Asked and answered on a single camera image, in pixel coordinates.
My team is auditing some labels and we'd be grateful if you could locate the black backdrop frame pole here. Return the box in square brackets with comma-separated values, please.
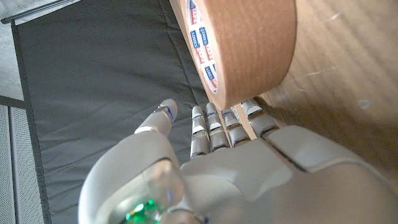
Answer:
[0, 0, 82, 25]

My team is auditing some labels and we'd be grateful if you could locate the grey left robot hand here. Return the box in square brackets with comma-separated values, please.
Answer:
[77, 98, 398, 224]

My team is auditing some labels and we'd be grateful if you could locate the brown tape roll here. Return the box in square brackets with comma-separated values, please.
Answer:
[169, 0, 298, 111]

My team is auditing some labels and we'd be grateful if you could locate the grey perforated panel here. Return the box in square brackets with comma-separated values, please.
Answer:
[0, 95, 53, 224]

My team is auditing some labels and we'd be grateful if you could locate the black fabric backdrop curtain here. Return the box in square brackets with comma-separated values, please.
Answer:
[11, 0, 213, 224]

